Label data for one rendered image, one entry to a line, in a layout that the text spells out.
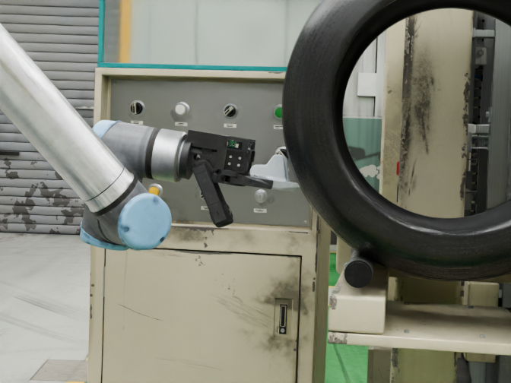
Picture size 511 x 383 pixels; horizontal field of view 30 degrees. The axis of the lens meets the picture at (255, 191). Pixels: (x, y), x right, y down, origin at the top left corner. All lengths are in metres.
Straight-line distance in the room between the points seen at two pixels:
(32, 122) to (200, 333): 0.96
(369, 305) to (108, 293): 0.95
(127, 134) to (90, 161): 0.18
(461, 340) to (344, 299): 0.19
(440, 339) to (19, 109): 0.74
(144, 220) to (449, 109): 0.68
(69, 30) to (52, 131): 9.34
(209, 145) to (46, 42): 9.28
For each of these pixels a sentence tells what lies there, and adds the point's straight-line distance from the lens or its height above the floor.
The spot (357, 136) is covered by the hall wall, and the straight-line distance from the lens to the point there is 10.54.
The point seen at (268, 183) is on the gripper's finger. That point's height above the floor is 1.03.
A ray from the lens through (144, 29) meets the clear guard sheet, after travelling 2.33.
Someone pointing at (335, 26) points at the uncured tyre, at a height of 1.29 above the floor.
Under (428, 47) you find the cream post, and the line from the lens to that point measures 1.89.
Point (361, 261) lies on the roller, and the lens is 1.53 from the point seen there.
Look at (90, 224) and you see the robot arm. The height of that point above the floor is 0.95.
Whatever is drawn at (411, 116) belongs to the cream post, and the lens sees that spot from 1.88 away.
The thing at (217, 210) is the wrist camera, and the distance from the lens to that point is 1.63.
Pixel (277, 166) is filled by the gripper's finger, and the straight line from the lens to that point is 1.62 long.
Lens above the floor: 1.10
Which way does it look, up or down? 3 degrees down
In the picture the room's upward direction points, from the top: 2 degrees clockwise
